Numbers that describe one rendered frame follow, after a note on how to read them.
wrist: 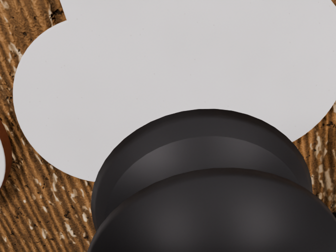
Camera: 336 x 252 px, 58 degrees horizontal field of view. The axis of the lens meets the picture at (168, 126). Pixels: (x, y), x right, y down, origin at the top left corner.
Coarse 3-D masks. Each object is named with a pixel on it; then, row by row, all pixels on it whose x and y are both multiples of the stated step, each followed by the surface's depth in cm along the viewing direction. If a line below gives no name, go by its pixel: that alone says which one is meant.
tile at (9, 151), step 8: (0, 120) 15; (0, 128) 14; (0, 136) 14; (0, 144) 14; (8, 144) 15; (0, 152) 14; (8, 152) 15; (0, 160) 15; (8, 160) 15; (0, 168) 15; (8, 168) 15; (0, 176) 15; (0, 184) 15
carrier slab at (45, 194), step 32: (0, 0) 13; (32, 0) 13; (0, 32) 13; (32, 32) 13; (0, 64) 14; (0, 96) 14; (320, 128) 15; (32, 160) 16; (320, 160) 16; (0, 192) 16; (32, 192) 16; (64, 192) 16; (320, 192) 17; (0, 224) 17; (32, 224) 17; (64, 224) 17
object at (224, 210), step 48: (192, 144) 5; (240, 144) 5; (144, 192) 4; (192, 192) 4; (240, 192) 4; (288, 192) 4; (96, 240) 4; (144, 240) 4; (192, 240) 4; (240, 240) 4; (288, 240) 4
